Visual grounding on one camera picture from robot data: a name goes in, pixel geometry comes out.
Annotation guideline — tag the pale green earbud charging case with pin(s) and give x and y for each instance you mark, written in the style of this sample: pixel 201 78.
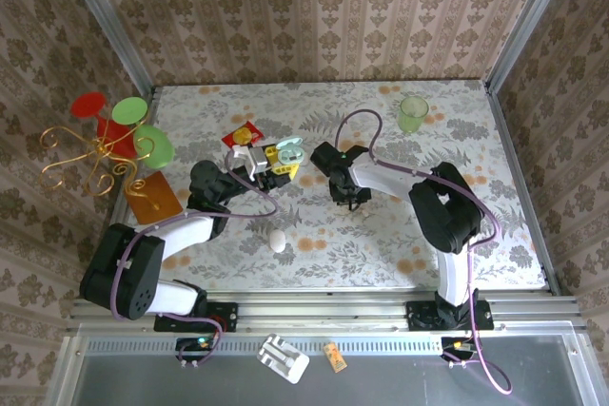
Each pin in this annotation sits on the pale green earbud charging case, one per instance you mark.
pixel 290 153

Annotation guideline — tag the white egg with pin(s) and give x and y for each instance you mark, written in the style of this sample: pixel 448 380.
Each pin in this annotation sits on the white egg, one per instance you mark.
pixel 277 240

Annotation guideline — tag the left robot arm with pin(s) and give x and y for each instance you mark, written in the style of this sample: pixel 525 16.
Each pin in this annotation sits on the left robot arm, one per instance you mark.
pixel 123 273

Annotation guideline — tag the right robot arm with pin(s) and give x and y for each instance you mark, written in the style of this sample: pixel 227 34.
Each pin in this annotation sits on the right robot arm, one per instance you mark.
pixel 447 216

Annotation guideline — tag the red snack packet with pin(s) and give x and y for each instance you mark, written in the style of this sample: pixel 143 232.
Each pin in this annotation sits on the red snack packet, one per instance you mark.
pixel 240 135

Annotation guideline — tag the green wine glass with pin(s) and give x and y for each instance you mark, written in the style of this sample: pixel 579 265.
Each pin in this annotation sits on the green wine glass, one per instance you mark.
pixel 154 147

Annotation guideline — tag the floral patterned table cover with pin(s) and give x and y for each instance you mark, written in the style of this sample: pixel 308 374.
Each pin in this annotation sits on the floral patterned table cover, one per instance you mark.
pixel 357 254

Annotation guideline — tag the green translucent plastic cup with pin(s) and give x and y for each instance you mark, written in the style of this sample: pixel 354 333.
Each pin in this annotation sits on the green translucent plastic cup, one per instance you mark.
pixel 414 113

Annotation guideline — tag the red wine glass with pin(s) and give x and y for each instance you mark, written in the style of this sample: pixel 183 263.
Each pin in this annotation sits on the red wine glass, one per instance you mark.
pixel 88 104

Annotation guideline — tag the small black circuit board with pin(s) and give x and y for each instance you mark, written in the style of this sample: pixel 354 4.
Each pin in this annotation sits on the small black circuit board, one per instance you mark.
pixel 195 344
pixel 457 345

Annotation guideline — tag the small orange packet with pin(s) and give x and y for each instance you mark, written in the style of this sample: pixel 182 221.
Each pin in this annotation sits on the small orange packet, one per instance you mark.
pixel 335 357

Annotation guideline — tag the white plastic moulded part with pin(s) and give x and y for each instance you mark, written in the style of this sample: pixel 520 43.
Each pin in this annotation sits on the white plastic moulded part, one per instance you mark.
pixel 283 358

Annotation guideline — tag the grey metal sheet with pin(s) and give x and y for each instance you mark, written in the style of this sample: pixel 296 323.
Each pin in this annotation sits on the grey metal sheet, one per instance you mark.
pixel 404 377

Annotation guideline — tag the aluminium table side rail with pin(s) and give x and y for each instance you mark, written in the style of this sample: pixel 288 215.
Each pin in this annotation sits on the aluminium table side rail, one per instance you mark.
pixel 150 101
pixel 511 155

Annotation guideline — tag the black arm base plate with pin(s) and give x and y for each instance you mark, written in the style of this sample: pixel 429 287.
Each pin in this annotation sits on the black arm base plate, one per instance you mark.
pixel 421 318
pixel 223 318

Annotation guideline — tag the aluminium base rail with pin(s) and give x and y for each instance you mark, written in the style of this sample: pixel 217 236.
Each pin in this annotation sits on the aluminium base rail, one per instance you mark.
pixel 323 311

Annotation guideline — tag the aluminium frame post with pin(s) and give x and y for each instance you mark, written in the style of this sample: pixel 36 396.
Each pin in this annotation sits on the aluminium frame post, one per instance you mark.
pixel 531 11
pixel 102 11

